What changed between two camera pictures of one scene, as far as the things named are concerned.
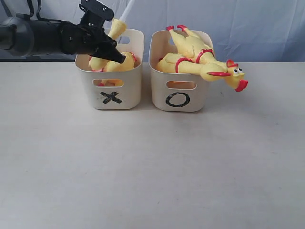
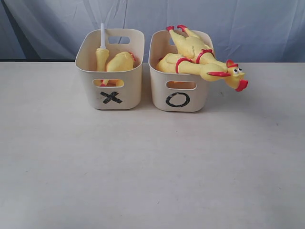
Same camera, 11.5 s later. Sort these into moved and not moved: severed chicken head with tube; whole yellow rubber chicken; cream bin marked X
Moved: severed chicken head with tube
Not moved: cream bin marked X; whole yellow rubber chicken
